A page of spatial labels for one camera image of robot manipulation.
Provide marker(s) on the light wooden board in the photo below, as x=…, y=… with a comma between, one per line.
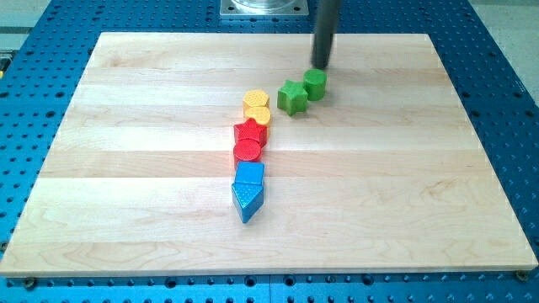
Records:
x=384, y=174

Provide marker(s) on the yellow heart block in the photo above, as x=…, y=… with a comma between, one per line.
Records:
x=260, y=114

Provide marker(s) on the red cylinder block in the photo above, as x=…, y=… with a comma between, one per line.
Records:
x=246, y=150

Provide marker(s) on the green star block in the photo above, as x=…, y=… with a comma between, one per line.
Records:
x=292, y=97

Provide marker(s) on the yellow hexagon block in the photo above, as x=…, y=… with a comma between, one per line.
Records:
x=255, y=98

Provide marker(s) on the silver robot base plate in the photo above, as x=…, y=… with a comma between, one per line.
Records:
x=263, y=7

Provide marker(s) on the red star block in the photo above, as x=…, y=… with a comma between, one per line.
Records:
x=250, y=129

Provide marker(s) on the blue cube block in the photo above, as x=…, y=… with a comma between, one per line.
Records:
x=250, y=173

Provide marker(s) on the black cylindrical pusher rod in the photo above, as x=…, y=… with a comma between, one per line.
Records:
x=326, y=25

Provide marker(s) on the blue perforated metal table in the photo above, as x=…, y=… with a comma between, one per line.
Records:
x=44, y=74

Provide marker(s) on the green cylinder block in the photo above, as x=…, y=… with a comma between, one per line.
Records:
x=314, y=82

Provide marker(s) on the blue triangle block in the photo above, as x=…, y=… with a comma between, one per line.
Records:
x=247, y=198

